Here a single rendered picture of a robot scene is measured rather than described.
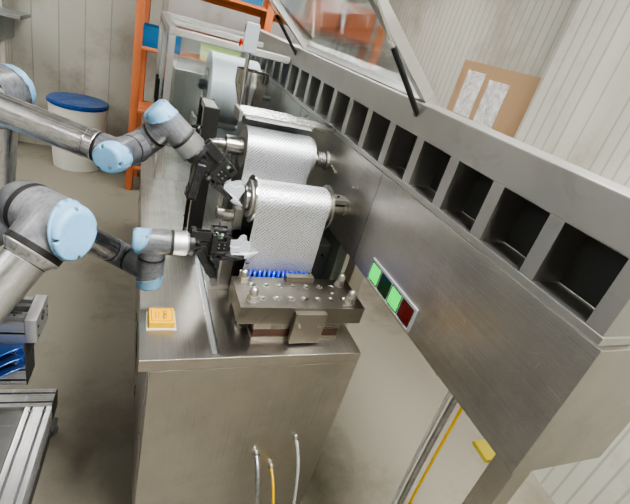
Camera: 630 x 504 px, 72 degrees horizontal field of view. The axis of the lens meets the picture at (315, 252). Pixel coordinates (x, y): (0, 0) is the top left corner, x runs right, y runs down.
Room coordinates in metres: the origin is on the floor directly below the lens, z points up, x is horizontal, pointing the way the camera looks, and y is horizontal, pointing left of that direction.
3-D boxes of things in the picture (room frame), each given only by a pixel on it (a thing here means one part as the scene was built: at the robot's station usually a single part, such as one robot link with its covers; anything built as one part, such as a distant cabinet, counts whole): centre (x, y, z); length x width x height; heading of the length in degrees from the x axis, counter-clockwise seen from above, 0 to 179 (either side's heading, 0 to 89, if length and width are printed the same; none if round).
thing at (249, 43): (1.74, 0.46, 1.66); 0.07 x 0.07 x 0.10; 14
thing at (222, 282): (1.24, 0.29, 1.05); 0.06 x 0.05 x 0.31; 117
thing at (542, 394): (2.01, 0.13, 1.29); 3.10 x 0.28 x 0.30; 27
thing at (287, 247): (1.23, 0.10, 1.11); 0.23 x 0.01 x 0.18; 117
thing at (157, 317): (0.98, 0.37, 0.91); 0.07 x 0.07 x 0.02; 27
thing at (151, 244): (1.05, 0.45, 1.11); 0.11 x 0.08 x 0.09; 117
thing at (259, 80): (1.92, 0.47, 1.50); 0.14 x 0.14 x 0.06
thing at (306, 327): (1.07, -0.04, 0.96); 0.10 x 0.03 x 0.11; 117
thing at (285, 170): (1.40, 0.19, 1.16); 0.39 x 0.23 x 0.51; 27
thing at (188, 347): (2.09, 0.63, 0.88); 2.52 x 0.66 x 0.04; 27
